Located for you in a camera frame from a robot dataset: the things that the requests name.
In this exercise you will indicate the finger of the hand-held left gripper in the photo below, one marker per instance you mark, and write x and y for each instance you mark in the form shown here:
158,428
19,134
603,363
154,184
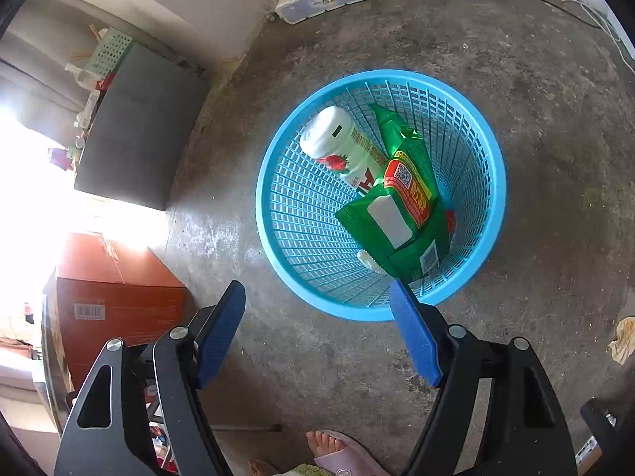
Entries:
598,419

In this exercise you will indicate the crumpled paper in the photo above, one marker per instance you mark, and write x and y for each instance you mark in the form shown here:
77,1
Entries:
625,342

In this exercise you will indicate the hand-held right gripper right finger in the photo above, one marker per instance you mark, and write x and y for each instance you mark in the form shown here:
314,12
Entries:
414,332

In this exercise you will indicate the green snack bag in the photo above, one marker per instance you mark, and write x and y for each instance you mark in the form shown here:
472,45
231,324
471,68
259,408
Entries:
392,228

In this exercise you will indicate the white strawberry drink bottle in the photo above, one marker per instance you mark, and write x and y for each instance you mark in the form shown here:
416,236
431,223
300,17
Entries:
337,139

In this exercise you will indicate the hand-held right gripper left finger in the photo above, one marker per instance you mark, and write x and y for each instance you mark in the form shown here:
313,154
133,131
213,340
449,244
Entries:
223,332

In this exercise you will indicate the grey cabinet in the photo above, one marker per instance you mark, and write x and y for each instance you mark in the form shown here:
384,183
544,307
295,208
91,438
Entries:
134,134

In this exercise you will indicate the blue mesh waste basket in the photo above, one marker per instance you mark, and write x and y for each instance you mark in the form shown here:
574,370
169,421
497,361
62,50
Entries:
297,218

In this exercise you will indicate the orange cardboard box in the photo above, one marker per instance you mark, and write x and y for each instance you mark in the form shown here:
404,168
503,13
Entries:
114,297

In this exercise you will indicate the person's foot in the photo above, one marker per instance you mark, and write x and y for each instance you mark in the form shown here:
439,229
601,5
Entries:
322,444

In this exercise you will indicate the green perforated storage basket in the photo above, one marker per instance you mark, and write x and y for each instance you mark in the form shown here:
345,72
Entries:
109,52

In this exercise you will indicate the pink slipper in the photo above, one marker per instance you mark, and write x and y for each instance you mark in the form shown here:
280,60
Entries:
357,461

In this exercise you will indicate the red thermos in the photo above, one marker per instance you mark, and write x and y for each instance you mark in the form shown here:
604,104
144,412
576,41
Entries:
59,158

